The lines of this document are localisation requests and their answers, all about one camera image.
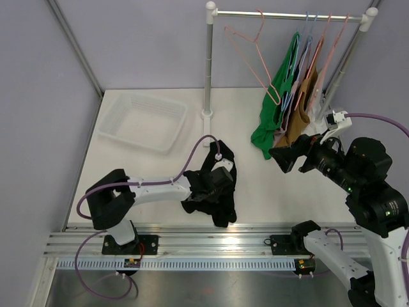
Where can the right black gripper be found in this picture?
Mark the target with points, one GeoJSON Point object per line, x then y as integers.
{"type": "Point", "coordinates": [286, 157]}

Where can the green tank top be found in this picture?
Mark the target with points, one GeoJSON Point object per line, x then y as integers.
{"type": "Point", "coordinates": [270, 117]}

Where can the black tank top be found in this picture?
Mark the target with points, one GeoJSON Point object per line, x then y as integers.
{"type": "Point", "coordinates": [223, 211]}

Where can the pink wire hanger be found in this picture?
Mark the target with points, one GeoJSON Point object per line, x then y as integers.
{"type": "Point", "coordinates": [249, 50]}

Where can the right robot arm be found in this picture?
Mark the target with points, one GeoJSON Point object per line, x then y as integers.
{"type": "Point", "coordinates": [377, 208]}

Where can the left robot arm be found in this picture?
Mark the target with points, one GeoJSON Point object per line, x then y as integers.
{"type": "Point", "coordinates": [110, 199]}

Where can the mauve tank top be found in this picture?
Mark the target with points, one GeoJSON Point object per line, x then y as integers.
{"type": "Point", "coordinates": [284, 124]}

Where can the brown tank top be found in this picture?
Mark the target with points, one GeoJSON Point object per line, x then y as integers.
{"type": "Point", "coordinates": [298, 119]}

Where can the white plastic basket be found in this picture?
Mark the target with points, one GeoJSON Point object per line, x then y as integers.
{"type": "Point", "coordinates": [144, 121]}

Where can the metal clothes rack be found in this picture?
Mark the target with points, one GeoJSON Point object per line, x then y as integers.
{"type": "Point", "coordinates": [363, 23]}

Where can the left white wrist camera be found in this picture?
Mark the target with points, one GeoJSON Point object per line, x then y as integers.
{"type": "Point", "coordinates": [223, 162]}

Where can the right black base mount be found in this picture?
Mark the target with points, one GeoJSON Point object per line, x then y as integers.
{"type": "Point", "coordinates": [280, 245]}

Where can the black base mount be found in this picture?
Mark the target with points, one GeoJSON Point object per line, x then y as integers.
{"type": "Point", "coordinates": [280, 245]}
{"type": "Point", "coordinates": [148, 244]}

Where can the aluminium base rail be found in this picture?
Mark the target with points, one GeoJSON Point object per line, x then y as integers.
{"type": "Point", "coordinates": [235, 241]}

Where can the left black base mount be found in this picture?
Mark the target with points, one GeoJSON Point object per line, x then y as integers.
{"type": "Point", "coordinates": [148, 244]}

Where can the white slotted cable duct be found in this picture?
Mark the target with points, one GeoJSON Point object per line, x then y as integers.
{"type": "Point", "coordinates": [180, 264]}

